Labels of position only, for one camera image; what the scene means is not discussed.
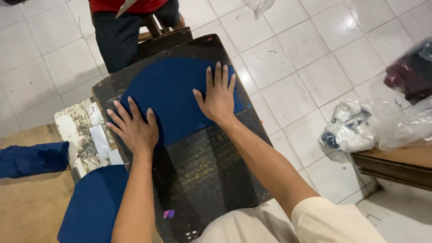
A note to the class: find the person's right hand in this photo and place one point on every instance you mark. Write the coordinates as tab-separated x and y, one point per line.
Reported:
218	98

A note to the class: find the person's left hand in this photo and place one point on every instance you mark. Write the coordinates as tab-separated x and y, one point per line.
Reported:
135	130

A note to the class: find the dark blue fabric piece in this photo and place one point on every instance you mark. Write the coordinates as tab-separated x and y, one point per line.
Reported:
168	98

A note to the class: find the paint-stained white board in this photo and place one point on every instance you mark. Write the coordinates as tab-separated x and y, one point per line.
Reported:
86	135

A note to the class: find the black printing board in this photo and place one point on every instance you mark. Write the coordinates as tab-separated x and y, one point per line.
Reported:
209	168

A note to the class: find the wooden stool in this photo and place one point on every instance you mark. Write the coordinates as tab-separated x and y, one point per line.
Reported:
162	38

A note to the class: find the stack of blue fabric pieces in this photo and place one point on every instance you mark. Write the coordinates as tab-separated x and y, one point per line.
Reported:
92	206

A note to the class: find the purple tape scrap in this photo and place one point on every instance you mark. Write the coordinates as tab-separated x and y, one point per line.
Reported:
168	213

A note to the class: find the clear plastic bag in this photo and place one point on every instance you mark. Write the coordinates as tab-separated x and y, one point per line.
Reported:
260	6

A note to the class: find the folded blue fabric bundle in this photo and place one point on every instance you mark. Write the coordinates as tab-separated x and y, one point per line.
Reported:
33	159

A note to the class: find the brown wooden table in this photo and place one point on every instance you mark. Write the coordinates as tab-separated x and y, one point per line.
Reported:
30	195

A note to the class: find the plastic bag of white garments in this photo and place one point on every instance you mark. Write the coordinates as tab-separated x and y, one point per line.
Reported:
357	126

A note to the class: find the person's cream shirt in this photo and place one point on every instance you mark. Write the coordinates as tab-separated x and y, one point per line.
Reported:
293	222

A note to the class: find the stack of brown boards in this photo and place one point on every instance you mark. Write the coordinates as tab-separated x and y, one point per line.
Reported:
395	167

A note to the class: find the plastic bag of maroon garments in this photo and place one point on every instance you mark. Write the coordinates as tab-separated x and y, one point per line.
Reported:
411	76

